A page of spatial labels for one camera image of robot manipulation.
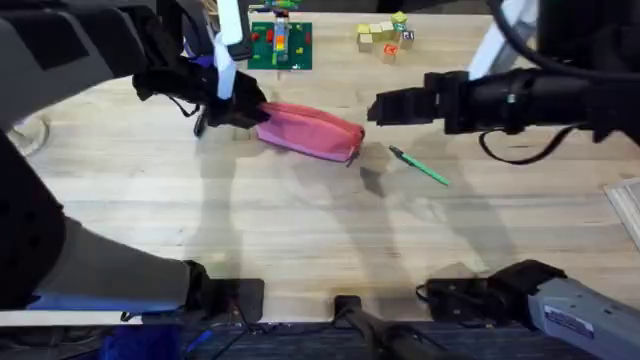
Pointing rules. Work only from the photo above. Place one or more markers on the green pen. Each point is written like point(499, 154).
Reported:
point(420, 166)

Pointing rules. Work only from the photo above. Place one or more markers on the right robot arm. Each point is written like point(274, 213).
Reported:
point(585, 315)

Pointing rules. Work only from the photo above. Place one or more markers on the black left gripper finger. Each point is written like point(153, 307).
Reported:
point(240, 117)
point(252, 92)

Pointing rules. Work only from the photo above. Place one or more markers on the right wrist upright plate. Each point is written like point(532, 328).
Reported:
point(492, 47)

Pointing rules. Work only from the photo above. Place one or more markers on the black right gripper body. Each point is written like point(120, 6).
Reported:
point(505, 102)

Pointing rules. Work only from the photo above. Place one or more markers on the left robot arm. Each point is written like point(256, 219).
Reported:
point(95, 280)

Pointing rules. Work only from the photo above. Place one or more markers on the black rail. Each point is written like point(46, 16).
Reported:
point(310, 342)

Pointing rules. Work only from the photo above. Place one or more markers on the left wrist upright plate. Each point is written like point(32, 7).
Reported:
point(227, 60)

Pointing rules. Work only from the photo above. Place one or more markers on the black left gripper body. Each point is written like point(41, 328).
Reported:
point(175, 82)

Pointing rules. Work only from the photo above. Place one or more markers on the pale flat board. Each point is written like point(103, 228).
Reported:
point(627, 210)

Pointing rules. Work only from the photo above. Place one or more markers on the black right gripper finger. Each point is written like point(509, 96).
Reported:
point(400, 115)
point(402, 97)

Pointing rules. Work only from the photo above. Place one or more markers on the heap of wooden toy blocks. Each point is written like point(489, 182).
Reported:
point(385, 36)

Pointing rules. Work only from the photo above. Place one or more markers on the pink soft zip bag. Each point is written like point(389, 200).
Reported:
point(310, 131)

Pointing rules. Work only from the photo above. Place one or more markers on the wrist upright plate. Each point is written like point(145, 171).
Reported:
point(227, 60)
point(492, 47)

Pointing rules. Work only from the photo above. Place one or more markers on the green board with toy blocks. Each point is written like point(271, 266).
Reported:
point(280, 46)

